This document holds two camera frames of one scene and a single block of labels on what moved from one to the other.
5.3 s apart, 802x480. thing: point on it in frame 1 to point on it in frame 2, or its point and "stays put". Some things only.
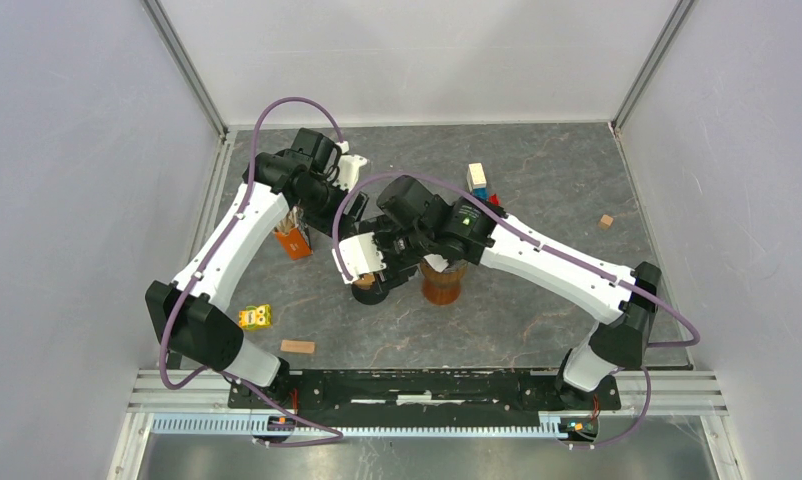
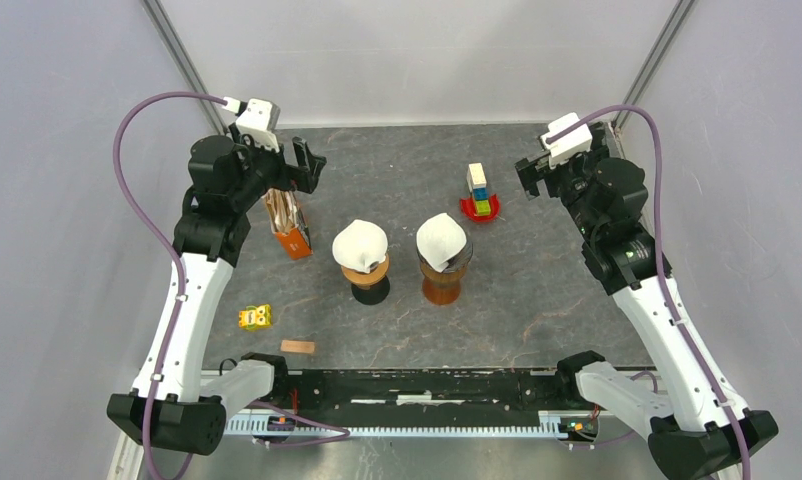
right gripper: [382, 226] to [532, 171]
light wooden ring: [365, 282] stays put
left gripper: [327, 224] to [309, 165]
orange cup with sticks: [294, 234] stays put
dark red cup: [368, 296] stays put
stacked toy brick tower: [476, 183] stays put
